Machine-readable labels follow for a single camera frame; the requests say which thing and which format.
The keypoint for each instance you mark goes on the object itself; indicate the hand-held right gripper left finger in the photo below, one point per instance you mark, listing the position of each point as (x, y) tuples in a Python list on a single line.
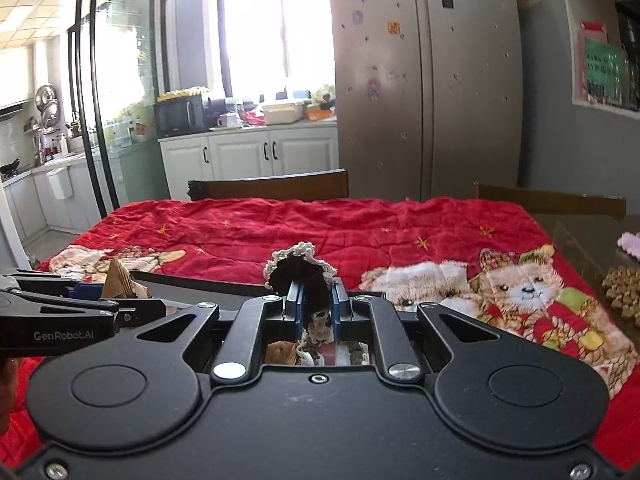
[(295, 305)]

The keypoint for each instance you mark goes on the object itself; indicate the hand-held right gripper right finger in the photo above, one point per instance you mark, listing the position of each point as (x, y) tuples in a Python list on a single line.
[(340, 307)]

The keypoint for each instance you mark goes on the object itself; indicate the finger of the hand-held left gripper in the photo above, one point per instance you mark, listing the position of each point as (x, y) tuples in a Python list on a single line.
[(142, 310), (87, 290)]

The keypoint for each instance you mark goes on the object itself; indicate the black scrunchie white trim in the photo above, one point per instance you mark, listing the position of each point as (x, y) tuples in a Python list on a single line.
[(300, 267)]

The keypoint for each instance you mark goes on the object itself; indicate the black cardboard box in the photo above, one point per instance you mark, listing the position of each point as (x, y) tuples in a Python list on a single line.
[(200, 290)]

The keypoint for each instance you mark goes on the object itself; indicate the red printed blanket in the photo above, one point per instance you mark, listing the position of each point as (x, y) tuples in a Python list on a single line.
[(350, 230)]

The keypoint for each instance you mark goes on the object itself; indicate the grey kitchen counter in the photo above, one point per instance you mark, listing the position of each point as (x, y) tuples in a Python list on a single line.
[(35, 210)]

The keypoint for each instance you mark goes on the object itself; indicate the white hanging bin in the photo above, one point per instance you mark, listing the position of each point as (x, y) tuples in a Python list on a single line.
[(60, 184)]

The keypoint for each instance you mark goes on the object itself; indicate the wooden chair back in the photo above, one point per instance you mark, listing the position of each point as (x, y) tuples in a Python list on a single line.
[(270, 185)]

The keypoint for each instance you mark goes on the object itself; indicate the white kitchen cabinet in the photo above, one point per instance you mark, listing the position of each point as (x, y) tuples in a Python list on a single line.
[(250, 160)]

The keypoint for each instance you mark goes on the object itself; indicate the black framed glass door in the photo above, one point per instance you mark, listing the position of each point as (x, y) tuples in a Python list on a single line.
[(85, 110)]

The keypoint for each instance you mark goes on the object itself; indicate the steel pot lids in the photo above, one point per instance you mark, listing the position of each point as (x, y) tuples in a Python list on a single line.
[(47, 102)]

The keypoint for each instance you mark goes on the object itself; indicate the orange container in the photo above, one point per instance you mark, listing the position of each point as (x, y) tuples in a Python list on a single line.
[(321, 114)]

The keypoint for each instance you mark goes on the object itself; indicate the cream plastic container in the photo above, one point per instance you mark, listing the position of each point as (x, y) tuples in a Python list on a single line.
[(284, 112)]

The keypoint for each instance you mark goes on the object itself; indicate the white mug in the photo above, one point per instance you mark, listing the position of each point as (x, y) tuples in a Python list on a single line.
[(227, 120)]

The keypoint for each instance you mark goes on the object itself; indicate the black microwave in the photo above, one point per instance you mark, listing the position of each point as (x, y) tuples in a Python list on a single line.
[(180, 116)]

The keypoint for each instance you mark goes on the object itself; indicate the yellow cloth cover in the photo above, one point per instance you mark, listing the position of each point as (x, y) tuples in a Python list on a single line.
[(182, 94)]

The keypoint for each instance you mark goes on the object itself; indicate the silver refrigerator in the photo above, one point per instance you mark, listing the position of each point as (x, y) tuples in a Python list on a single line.
[(425, 85)]

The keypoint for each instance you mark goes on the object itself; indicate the wooden bead mat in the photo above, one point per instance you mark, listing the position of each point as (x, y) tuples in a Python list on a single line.
[(622, 297)]

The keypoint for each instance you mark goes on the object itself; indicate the pink cloth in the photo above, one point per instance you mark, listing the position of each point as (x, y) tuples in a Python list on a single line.
[(630, 246)]

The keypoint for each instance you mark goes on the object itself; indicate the green sign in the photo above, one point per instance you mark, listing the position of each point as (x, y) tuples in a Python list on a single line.
[(602, 72)]

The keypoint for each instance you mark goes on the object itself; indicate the red envelope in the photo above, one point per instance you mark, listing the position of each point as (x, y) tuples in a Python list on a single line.
[(592, 31)]

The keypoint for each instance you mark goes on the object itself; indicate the white wall shelf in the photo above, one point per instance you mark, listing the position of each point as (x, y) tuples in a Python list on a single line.
[(600, 100)]

